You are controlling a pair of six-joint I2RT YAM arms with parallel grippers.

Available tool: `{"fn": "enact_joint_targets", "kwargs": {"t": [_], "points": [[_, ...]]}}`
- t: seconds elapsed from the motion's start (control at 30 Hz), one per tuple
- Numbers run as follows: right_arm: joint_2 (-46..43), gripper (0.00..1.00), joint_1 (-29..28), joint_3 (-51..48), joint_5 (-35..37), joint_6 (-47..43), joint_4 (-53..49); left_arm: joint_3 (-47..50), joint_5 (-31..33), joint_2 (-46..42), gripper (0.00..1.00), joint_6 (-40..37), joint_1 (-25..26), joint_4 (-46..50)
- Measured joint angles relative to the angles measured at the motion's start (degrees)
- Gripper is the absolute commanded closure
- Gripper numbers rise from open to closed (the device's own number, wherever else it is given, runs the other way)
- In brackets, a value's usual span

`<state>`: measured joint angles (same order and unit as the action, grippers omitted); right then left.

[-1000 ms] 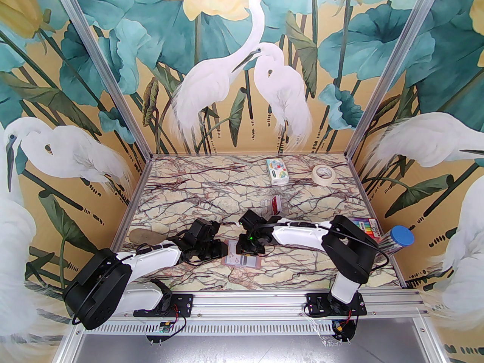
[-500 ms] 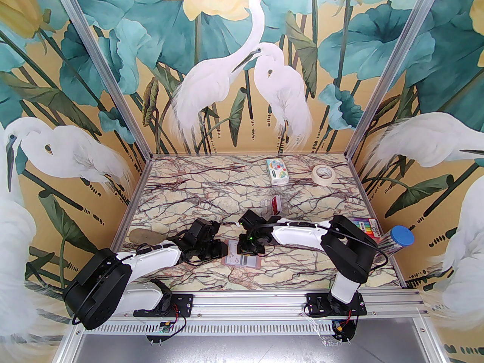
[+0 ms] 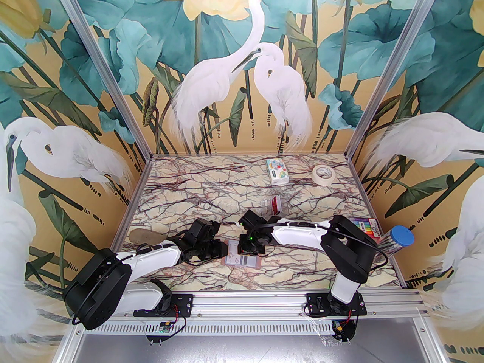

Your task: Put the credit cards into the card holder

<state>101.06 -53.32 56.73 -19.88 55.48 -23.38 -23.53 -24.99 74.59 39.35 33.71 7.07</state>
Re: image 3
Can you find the pink leather card holder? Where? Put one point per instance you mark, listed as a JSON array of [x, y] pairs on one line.
[[225, 257]]

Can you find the white card red print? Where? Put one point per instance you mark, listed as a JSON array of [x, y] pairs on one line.
[[233, 253]]

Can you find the grey card dark stripe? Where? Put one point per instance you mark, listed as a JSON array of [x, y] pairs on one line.
[[250, 261]]

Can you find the clear acrylic card stand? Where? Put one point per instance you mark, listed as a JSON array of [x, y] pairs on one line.
[[266, 206]]

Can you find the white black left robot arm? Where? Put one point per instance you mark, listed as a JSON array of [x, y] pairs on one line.
[[151, 257]]

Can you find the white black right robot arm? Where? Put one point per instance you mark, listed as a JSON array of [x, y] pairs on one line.
[[298, 236]]

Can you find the white patterned tissue pack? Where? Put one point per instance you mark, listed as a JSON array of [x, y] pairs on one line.
[[278, 172]]

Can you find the small controller circuit board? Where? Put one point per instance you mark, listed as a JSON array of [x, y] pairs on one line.
[[164, 327], [342, 329]]

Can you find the cream masking tape roll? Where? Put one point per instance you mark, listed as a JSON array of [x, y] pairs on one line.
[[321, 178]]

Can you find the perforated metal panel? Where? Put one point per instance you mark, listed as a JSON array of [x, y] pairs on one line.
[[245, 348]]

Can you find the colourful marker pen pack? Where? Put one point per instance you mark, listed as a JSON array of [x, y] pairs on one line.
[[368, 228]]

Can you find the clear tube blue lid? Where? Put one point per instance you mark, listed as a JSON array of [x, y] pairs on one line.
[[401, 236]]

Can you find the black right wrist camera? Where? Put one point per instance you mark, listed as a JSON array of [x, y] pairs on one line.
[[252, 219]]

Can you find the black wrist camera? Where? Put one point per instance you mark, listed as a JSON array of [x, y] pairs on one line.
[[202, 229], [252, 219]]

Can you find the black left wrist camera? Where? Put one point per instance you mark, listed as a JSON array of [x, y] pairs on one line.
[[202, 229]]

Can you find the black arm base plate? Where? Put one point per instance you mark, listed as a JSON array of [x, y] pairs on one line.
[[315, 304], [185, 303]]

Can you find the aluminium front rail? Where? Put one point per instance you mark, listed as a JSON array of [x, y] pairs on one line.
[[245, 304]]

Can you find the aluminium frame post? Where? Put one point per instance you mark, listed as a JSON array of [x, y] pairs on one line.
[[391, 66], [106, 66]]

